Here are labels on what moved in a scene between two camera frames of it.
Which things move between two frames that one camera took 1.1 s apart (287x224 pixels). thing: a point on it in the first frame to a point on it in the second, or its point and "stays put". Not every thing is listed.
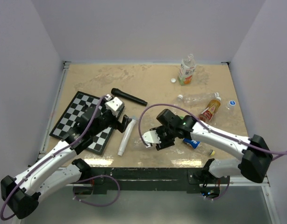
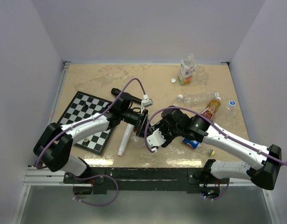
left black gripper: [117, 124] to [139, 127]
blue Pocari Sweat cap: [232, 102] stays put
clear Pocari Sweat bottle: [230, 107] stays put
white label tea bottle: [187, 69] stays put
